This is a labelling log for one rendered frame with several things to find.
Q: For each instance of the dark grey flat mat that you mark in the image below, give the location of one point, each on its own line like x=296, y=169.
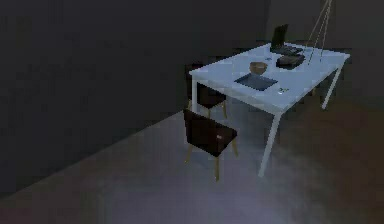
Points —
x=256, y=81

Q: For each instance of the dark brown wooden chair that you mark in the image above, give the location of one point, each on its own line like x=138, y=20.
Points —
x=208, y=95
x=208, y=135

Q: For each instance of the small green object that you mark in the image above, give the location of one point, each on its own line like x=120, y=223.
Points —
x=283, y=90

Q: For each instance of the beige tripod floor lamp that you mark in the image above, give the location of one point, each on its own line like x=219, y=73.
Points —
x=320, y=28

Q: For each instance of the black laptop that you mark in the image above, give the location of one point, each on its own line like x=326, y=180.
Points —
x=281, y=41

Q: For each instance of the brown bowl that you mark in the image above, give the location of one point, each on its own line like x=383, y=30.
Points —
x=258, y=67

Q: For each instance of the white table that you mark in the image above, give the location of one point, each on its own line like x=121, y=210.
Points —
x=300, y=83

